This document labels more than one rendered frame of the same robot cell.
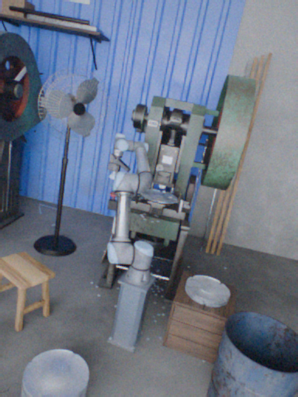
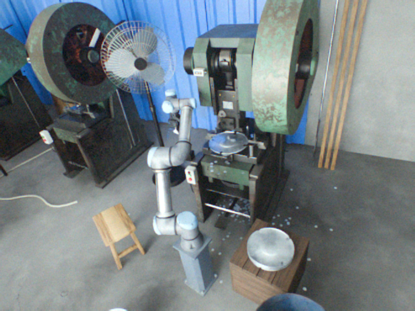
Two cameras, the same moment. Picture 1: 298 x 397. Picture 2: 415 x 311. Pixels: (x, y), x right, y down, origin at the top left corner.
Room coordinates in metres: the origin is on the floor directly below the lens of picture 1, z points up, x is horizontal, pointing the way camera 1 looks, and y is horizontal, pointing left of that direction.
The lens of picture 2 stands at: (0.82, -0.69, 1.92)
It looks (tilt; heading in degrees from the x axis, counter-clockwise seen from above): 36 degrees down; 27
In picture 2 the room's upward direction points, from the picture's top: 8 degrees counter-clockwise
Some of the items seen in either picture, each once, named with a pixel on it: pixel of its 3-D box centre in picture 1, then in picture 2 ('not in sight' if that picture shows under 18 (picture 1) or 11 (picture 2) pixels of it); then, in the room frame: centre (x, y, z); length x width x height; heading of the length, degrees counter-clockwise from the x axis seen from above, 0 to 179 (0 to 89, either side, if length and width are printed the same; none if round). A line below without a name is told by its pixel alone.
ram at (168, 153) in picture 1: (167, 162); (230, 105); (2.51, -0.08, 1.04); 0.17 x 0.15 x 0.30; 175
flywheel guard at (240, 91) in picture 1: (218, 132); (285, 58); (2.63, -0.43, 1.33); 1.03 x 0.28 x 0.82; 175
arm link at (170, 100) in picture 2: (124, 144); (171, 104); (2.26, 0.24, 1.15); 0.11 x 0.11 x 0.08; 16
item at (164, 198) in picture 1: (159, 196); (228, 142); (2.43, -0.07, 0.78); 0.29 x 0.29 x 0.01
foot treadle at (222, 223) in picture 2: not in sight; (233, 204); (2.42, -0.07, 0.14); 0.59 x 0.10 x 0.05; 175
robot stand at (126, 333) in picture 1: (131, 308); (197, 261); (1.76, -0.03, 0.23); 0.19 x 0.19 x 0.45; 75
